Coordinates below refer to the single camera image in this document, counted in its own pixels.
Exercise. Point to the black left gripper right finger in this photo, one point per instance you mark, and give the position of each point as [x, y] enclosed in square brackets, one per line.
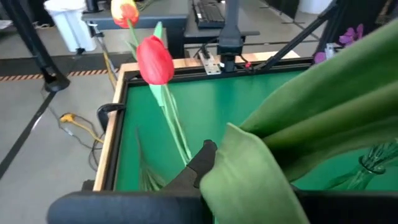
[357, 208]

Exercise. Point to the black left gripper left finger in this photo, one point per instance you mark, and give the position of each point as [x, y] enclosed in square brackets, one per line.
[124, 208]

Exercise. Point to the green ribbed glass vase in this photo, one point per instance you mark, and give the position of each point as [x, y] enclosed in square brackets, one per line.
[351, 180]

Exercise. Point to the pinkish red tulip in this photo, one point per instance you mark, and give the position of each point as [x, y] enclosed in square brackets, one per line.
[155, 60]

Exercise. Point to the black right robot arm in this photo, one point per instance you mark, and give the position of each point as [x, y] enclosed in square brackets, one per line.
[230, 40]

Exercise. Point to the black table clamp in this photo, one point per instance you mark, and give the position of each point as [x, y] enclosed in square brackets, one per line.
[104, 109]

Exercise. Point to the black hazard striped floor mat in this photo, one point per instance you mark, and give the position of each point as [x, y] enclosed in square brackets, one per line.
[93, 62]

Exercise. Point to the grey power strip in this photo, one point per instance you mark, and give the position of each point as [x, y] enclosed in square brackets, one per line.
[210, 63]

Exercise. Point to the white trash bin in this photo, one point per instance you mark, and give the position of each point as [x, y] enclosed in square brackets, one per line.
[71, 28]

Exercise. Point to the grey desk with monitor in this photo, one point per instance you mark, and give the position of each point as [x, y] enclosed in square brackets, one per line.
[161, 12]

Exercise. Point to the black keyboard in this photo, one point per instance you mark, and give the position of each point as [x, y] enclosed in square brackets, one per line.
[208, 14]

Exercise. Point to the black cylindrical floor post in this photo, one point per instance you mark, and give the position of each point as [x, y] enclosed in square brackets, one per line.
[28, 37]

